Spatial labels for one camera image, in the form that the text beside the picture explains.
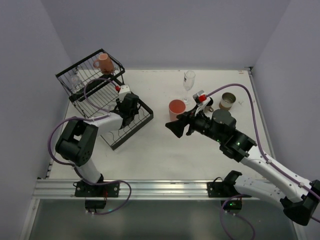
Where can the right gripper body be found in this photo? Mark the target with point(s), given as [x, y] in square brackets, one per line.
[189, 124]

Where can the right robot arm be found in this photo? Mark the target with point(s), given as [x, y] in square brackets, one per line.
[296, 195]

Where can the aluminium mounting rail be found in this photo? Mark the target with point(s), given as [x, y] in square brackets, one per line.
[159, 190]

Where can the clear glass on upper rack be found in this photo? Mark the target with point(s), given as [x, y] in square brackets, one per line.
[76, 85]

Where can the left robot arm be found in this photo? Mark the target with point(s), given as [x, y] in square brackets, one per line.
[77, 141]

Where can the black wire dish rack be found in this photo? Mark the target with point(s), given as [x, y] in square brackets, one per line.
[99, 92]

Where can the white and brown tumbler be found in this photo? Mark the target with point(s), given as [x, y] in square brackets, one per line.
[227, 100]

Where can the clear champagne flute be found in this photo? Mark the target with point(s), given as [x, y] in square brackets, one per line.
[188, 83]

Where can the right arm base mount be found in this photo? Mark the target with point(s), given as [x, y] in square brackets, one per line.
[225, 188]

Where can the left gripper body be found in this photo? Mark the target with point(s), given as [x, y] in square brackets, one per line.
[128, 116]

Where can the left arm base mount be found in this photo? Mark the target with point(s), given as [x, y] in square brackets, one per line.
[97, 195]

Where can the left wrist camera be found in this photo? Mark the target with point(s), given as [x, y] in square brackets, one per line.
[123, 90]

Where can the pink ceramic mug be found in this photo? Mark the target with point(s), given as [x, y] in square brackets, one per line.
[104, 64]

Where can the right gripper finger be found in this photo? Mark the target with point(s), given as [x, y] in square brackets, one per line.
[188, 118]
[177, 129]

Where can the pink plastic cup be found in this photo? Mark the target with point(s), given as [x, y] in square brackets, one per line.
[176, 107]

